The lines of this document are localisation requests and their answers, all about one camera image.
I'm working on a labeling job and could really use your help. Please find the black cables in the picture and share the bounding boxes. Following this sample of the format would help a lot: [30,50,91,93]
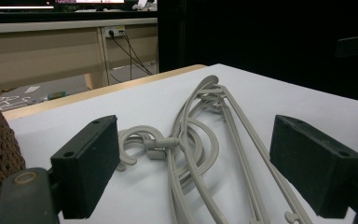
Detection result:
[107,30,154,82]

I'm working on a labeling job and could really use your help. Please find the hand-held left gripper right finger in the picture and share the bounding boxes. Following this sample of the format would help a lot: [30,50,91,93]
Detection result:
[269,115,358,218]

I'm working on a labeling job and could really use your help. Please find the light wooden desk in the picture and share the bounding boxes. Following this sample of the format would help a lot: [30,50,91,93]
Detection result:
[0,17,158,91]

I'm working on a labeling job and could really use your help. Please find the colourful toys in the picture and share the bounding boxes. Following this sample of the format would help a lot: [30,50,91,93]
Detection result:
[46,91,67,101]

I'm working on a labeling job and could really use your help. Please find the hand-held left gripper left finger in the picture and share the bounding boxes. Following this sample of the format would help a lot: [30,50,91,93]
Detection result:
[49,115,121,220]

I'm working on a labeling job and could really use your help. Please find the white power outlet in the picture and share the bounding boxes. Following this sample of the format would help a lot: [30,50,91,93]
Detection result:
[104,25,126,39]

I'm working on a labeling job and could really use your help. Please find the black metal stand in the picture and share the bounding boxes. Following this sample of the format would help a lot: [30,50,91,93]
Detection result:
[335,34,358,75]

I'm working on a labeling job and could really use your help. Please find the white table cover sheet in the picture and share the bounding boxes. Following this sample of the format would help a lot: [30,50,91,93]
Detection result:
[7,63,358,224]

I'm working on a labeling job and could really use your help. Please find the white cord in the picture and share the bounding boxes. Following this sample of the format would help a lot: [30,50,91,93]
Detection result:
[0,94,34,110]

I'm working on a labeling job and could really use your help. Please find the grey plastic clothes hanger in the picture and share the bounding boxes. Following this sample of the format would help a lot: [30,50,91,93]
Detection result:
[116,92,222,224]
[117,74,231,224]
[195,83,315,224]

